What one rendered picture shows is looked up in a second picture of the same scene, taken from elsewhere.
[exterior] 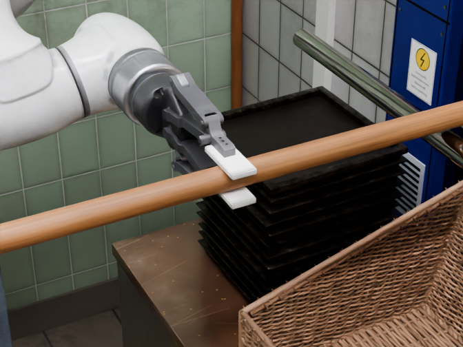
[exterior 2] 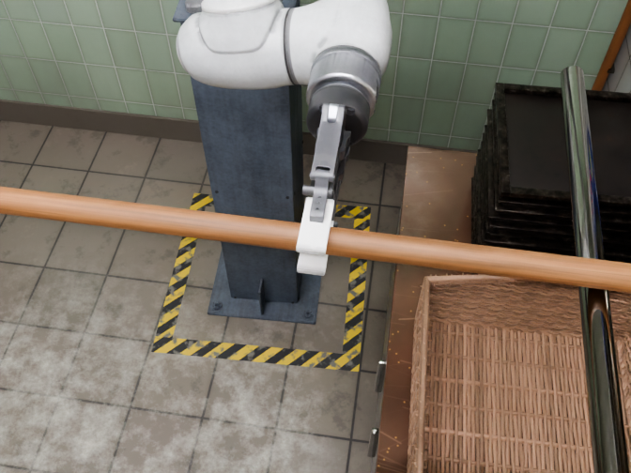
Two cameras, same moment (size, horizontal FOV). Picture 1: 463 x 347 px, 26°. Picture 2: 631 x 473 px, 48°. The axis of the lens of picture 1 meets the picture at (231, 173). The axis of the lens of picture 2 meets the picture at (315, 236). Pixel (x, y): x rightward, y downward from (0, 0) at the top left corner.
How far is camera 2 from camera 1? 0.65 m
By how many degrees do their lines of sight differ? 33
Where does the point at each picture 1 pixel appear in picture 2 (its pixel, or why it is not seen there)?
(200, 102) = (326, 149)
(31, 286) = (385, 129)
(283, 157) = (372, 246)
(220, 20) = not seen: outside the picture
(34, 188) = (407, 59)
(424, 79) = not seen: outside the picture
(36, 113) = (240, 70)
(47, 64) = (263, 28)
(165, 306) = (407, 223)
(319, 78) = not seen: outside the picture
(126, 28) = (355, 15)
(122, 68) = (320, 62)
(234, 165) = (309, 236)
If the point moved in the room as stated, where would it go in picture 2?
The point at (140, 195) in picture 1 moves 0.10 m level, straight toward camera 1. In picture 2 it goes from (207, 225) to (149, 296)
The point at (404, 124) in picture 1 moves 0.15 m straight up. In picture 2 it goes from (534, 267) to (579, 166)
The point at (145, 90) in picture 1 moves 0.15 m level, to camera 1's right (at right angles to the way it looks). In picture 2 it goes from (316, 99) to (426, 152)
